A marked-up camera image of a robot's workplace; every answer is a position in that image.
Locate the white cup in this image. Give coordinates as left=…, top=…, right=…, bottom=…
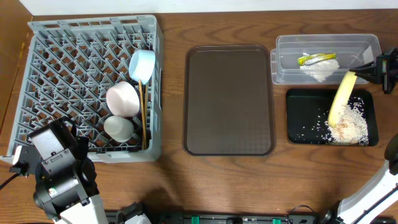
left=104, top=116, right=134, bottom=142

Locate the spilled rice food waste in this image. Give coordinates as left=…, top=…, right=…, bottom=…
left=294, top=96, right=370, bottom=146

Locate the grey dishwasher rack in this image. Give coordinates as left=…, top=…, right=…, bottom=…
left=2, top=15, right=164, bottom=163

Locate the brown serving tray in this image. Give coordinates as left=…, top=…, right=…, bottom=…
left=182, top=45, right=276, bottom=156

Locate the light blue bowl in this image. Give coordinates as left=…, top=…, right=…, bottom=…
left=128, top=50, right=155, bottom=85

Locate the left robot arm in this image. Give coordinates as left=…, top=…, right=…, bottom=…
left=10, top=116, right=107, bottom=223

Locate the white napkin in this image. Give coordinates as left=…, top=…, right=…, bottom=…
left=300, top=59, right=340, bottom=82

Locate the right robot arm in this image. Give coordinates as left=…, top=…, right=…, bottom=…
left=318, top=47, right=397, bottom=224

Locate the clear plastic bin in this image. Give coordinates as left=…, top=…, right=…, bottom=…
left=271, top=34, right=381, bottom=85

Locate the yellow plate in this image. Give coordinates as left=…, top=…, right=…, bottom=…
left=328, top=71, right=357, bottom=128

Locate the black tray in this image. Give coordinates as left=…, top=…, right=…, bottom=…
left=286, top=89, right=379, bottom=146

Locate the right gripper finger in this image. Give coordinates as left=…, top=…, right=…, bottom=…
left=350, top=61, right=376, bottom=73
left=355, top=73, right=378, bottom=84

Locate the pink bowl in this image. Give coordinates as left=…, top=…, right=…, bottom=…
left=106, top=82, right=140, bottom=118

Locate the green yellow snack wrapper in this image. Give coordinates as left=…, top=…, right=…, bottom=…
left=297, top=53, right=336, bottom=66

